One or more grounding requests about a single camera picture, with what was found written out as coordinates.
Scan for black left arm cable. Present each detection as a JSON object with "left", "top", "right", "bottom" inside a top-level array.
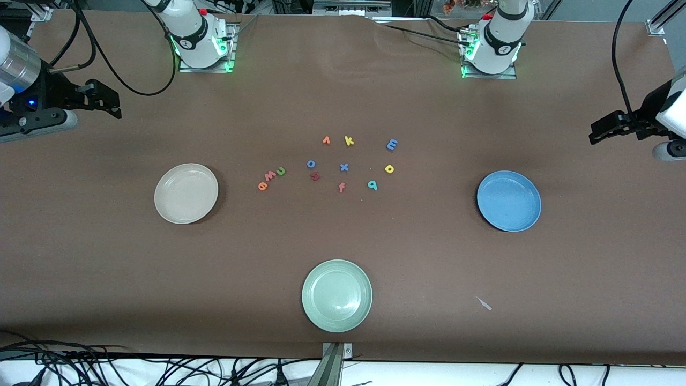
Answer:
[{"left": 612, "top": 0, "right": 642, "bottom": 122}]

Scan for pale green plate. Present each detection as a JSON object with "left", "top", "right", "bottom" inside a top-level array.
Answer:
[{"left": 301, "top": 259, "right": 373, "bottom": 333}]

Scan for silver metal box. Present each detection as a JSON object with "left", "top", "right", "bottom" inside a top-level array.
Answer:
[{"left": 312, "top": 0, "right": 392, "bottom": 16}]

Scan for tangled black cable bundle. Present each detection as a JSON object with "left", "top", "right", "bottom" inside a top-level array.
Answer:
[{"left": 0, "top": 330, "right": 322, "bottom": 386}]

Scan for aluminium frame corner profile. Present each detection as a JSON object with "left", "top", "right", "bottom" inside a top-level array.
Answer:
[
  {"left": 646, "top": 0, "right": 686, "bottom": 36},
  {"left": 23, "top": 0, "right": 55, "bottom": 23}
]

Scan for blue plate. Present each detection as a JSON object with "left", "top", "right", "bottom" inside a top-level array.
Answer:
[{"left": 476, "top": 170, "right": 542, "bottom": 233}]

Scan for aluminium camera mount profile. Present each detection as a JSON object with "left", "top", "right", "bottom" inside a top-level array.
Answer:
[{"left": 307, "top": 343, "right": 354, "bottom": 386}]

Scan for beige brown plate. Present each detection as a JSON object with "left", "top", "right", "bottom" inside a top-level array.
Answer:
[{"left": 154, "top": 163, "right": 219, "bottom": 225}]

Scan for brown paper table cover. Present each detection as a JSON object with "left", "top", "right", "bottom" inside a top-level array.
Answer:
[{"left": 0, "top": 10, "right": 686, "bottom": 366}]

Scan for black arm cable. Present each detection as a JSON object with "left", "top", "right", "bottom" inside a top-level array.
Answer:
[
  {"left": 46, "top": 0, "right": 178, "bottom": 98},
  {"left": 612, "top": 0, "right": 642, "bottom": 122}
]

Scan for black cable lying on table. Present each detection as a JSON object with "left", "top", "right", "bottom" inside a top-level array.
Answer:
[{"left": 370, "top": 16, "right": 471, "bottom": 47}]

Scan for black looped floor cables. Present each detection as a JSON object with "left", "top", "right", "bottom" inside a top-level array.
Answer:
[{"left": 496, "top": 362, "right": 613, "bottom": 386}]

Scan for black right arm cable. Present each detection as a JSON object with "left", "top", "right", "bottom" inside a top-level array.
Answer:
[{"left": 46, "top": 0, "right": 178, "bottom": 98}]

